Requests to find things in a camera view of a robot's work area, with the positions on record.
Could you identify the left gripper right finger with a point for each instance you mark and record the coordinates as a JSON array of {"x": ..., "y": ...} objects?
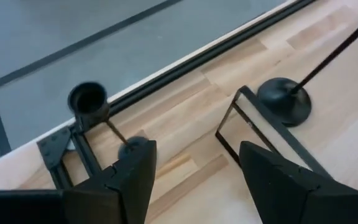
[{"x": 278, "y": 193}]

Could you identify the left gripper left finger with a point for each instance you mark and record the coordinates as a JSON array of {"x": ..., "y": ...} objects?
[{"x": 120, "y": 193}]

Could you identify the tall black candlestick holder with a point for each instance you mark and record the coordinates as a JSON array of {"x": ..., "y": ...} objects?
[
  {"x": 283, "y": 101},
  {"x": 89, "y": 101}
]

